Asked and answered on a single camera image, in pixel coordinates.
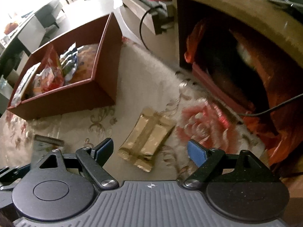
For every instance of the white barcode snack packet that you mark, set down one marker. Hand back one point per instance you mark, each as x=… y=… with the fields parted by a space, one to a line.
x=17 y=98

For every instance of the silver snack pouch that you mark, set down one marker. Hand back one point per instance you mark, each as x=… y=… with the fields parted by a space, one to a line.
x=45 y=144

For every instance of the grey sofa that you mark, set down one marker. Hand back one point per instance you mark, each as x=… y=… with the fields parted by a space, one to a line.
x=48 y=13

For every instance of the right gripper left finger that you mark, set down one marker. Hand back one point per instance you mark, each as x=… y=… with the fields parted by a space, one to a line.
x=92 y=161

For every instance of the gold snack packet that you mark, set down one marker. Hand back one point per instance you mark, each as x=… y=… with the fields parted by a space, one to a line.
x=143 y=142

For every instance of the red Trolli candy bag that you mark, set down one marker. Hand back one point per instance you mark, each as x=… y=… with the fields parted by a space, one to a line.
x=52 y=75

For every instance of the wooden TV cabinet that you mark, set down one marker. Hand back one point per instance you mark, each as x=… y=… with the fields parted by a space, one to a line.
x=267 y=19

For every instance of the red cardboard box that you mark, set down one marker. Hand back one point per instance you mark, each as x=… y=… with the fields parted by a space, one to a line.
x=76 y=71

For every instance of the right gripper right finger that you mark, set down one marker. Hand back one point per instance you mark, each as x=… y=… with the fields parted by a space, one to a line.
x=208 y=163

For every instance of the blue white snack packet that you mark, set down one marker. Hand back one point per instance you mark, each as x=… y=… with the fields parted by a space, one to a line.
x=69 y=62

